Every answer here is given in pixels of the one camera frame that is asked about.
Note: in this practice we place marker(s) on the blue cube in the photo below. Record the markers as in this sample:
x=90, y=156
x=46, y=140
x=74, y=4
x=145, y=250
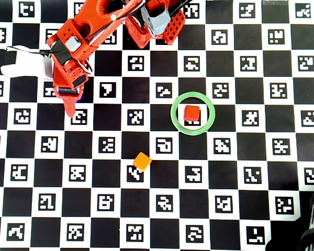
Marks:
x=81, y=98

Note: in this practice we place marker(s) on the grey tape wrapped box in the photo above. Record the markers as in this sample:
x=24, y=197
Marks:
x=155, y=22

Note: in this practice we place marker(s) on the clear adhesive tape strip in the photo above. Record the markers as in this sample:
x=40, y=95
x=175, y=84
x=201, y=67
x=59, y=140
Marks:
x=274, y=2

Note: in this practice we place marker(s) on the orange cube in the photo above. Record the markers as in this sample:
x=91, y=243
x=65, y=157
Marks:
x=142, y=160

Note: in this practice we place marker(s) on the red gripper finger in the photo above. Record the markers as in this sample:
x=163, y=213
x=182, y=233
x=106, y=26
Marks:
x=70, y=104

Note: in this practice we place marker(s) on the red robot arm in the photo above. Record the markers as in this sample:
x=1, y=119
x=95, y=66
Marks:
x=94, y=15

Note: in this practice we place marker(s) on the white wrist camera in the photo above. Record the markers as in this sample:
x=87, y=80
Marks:
x=26, y=64

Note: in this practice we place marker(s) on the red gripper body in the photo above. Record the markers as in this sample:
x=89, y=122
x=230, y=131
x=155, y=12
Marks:
x=67, y=92

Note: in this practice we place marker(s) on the red cube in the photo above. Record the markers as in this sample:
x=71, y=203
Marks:
x=191, y=112

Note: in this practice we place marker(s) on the black white checkerboard marker mat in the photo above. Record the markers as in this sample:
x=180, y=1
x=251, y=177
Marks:
x=136, y=91

